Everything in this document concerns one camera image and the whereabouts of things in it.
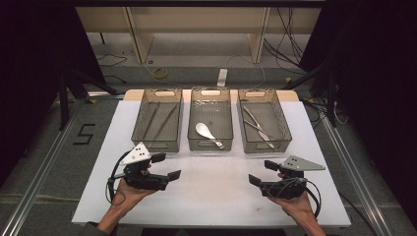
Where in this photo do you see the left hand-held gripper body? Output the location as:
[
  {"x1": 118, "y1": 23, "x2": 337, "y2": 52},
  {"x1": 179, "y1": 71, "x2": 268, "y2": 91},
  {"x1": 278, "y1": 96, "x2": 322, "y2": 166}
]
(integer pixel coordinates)
[{"x1": 120, "y1": 142, "x2": 170, "y2": 192}]

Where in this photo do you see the white power strip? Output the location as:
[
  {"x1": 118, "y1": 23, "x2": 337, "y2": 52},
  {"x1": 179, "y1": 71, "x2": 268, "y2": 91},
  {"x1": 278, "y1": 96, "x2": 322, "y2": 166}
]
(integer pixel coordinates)
[{"x1": 216, "y1": 68, "x2": 229, "y2": 88}]

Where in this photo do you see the black metal stand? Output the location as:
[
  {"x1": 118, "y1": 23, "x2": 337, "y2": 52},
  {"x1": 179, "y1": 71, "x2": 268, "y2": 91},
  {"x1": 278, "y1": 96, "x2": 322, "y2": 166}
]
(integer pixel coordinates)
[
  {"x1": 280, "y1": 57, "x2": 338, "y2": 128},
  {"x1": 58, "y1": 68, "x2": 121, "y2": 131}
]

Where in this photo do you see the metal table knife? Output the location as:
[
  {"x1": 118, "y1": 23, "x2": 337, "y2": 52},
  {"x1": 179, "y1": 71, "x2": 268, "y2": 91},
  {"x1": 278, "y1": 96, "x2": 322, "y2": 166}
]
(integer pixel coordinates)
[{"x1": 242, "y1": 105, "x2": 276, "y2": 150}]

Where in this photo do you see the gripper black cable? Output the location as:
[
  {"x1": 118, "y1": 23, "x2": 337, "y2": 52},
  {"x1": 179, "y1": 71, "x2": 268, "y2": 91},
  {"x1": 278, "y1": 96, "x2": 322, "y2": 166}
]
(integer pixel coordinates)
[
  {"x1": 105, "y1": 151, "x2": 132, "y2": 207},
  {"x1": 267, "y1": 176, "x2": 323, "y2": 219}
]

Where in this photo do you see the bundle of black cables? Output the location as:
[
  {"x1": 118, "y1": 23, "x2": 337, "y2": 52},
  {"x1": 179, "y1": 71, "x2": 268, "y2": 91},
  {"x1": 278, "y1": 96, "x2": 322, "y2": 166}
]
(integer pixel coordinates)
[{"x1": 264, "y1": 8, "x2": 304, "y2": 75}]

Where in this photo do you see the thin black floor cable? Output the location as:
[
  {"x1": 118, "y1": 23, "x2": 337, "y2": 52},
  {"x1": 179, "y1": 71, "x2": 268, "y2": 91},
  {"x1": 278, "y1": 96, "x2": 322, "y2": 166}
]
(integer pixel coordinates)
[{"x1": 96, "y1": 53, "x2": 128, "y2": 85}]

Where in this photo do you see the yellow cable coil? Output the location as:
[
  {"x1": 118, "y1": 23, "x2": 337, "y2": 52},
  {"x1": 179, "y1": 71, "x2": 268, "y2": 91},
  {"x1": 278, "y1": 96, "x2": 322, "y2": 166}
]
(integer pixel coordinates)
[{"x1": 152, "y1": 67, "x2": 169, "y2": 80}]

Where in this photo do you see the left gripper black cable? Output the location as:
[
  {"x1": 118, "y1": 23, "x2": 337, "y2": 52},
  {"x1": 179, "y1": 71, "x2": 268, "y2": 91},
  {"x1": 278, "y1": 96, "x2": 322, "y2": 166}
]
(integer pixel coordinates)
[{"x1": 105, "y1": 151, "x2": 132, "y2": 207}]

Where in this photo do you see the person's right hand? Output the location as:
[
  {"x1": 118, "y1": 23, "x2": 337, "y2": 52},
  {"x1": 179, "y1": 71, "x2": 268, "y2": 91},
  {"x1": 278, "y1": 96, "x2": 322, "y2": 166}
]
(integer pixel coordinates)
[{"x1": 268, "y1": 191, "x2": 317, "y2": 224}]

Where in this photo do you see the beige wooden shelf unit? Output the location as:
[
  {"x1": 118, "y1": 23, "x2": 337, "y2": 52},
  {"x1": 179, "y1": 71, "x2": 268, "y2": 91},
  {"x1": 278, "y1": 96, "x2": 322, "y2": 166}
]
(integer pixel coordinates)
[{"x1": 75, "y1": 6, "x2": 323, "y2": 65}]

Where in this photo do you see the person's left hand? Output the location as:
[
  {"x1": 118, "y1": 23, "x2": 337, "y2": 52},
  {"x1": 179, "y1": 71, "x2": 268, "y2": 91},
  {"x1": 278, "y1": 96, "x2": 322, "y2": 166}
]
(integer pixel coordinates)
[{"x1": 112, "y1": 180, "x2": 157, "y2": 210}]

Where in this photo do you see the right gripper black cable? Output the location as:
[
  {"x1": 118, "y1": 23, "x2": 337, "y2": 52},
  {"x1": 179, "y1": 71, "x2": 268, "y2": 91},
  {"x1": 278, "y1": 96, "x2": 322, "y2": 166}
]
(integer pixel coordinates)
[{"x1": 267, "y1": 176, "x2": 323, "y2": 219}]

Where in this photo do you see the white floor cable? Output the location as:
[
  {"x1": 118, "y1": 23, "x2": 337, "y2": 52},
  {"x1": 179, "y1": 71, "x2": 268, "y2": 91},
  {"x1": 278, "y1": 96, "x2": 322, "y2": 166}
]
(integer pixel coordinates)
[{"x1": 225, "y1": 53, "x2": 268, "y2": 89}]

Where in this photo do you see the white ceramic soup spoon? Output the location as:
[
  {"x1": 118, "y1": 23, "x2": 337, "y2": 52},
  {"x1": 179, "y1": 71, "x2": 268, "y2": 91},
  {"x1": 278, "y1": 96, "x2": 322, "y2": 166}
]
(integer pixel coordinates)
[{"x1": 195, "y1": 122, "x2": 225, "y2": 150}]

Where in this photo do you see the smoky transparent plastic bin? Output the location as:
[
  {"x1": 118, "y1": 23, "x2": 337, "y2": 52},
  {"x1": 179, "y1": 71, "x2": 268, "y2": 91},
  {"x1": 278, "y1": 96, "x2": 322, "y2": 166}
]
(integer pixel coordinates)
[
  {"x1": 131, "y1": 88, "x2": 184, "y2": 153},
  {"x1": 187, "y1": 87, "x2": 234, "y2": 151},
  {"x1": 237, "y1": 88, "x2": 293, "y2": 154}
]

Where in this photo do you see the black curtain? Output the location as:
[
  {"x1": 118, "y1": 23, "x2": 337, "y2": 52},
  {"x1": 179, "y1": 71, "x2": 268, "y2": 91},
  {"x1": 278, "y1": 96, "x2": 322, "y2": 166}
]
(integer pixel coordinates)
[
  {"x1": 299, "y1": 0, "x2": 417, "y2": 227},
  {"x1": 0, "y1": 0, "x2": 106, "y2": 185}
]

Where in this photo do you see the metal chopstick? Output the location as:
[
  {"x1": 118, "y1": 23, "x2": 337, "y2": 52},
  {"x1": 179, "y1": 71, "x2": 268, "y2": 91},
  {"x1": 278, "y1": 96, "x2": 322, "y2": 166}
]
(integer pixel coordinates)
[{"x1": 149, "y1": 103, "x2": 180, "y2": 147}]

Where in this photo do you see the short aluminium floor rail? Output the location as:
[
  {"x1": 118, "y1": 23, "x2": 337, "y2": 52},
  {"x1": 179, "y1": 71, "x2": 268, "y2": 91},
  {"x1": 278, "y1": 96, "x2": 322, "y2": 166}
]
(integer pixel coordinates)
[{"x1": 87, "y1": 91, "x2": 127, "y2": 99}]

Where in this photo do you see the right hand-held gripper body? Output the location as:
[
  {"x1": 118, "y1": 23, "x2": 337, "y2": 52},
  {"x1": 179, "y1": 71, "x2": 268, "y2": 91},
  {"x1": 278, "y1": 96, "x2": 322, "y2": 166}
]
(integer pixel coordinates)
[{"x1": 259, "y1": 154, "x2": 327, "y2": 200}]

